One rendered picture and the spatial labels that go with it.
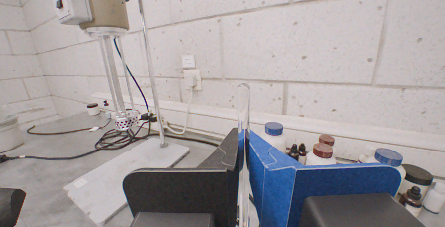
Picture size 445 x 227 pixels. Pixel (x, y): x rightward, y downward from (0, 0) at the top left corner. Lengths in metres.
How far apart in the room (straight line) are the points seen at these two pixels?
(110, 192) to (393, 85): 0.76
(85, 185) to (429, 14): 0.92
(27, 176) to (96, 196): 0.30
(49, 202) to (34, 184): 0.12
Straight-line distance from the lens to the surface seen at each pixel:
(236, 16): 0.58
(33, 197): 0.65
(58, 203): 0.58
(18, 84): 2.47
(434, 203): 0.55
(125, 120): 0.47
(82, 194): 0.55
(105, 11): 0.44
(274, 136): 0.44
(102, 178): 0.57
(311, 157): 0.42
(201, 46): 0.64
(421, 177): 0.54
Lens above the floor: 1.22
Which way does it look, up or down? 17 degrees down
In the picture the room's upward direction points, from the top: 3 degrees counter-clockwise
